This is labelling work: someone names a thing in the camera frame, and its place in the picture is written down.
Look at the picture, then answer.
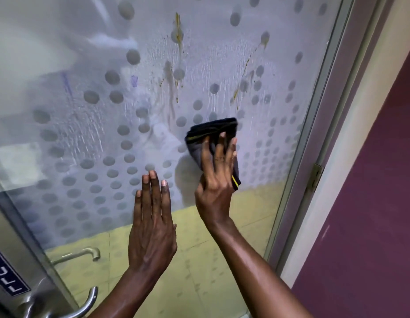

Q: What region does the person's left hand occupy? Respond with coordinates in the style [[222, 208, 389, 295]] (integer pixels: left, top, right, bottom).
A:
[[128, 170, 178, 279]]

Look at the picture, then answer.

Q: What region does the person's right forearm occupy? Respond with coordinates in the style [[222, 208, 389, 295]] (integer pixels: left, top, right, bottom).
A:
[[207, 218, 314, 318]]

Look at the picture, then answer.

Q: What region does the frosted dotted glass door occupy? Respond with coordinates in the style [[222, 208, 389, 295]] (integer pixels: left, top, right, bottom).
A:
[[0, 0, 345, 318]]

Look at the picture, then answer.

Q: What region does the person's right hand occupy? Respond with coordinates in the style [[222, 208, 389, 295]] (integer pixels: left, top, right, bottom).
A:
[[195, 132, 238, 231]]

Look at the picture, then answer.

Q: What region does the steel door lock plate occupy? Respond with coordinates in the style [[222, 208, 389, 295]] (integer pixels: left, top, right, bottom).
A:
[[0, 190, 80, 318]]

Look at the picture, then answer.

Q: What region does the blue door sticker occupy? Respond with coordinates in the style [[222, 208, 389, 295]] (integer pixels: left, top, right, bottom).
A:
[[0, 250, 31, 297]]

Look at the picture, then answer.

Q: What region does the brass door hinge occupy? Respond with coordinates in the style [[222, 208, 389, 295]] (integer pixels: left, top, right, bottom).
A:
[[307, 163, 325, 193]]

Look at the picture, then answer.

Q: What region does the dark grey cleaning cloth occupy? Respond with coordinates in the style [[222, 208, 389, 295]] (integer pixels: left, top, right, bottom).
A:
[[185, 118, 241, 192]]

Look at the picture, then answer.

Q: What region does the person's left forearm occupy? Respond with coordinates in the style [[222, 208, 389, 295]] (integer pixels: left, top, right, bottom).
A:
[[87, 266, 171, 318]]

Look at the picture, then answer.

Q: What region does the silver lever door handle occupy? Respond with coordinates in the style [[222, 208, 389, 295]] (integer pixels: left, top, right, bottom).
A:
[[59, 286, 99, 318]]

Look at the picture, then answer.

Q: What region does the grey metal door frame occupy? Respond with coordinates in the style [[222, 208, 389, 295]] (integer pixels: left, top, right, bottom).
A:
[[264, 0, 396, 272]]

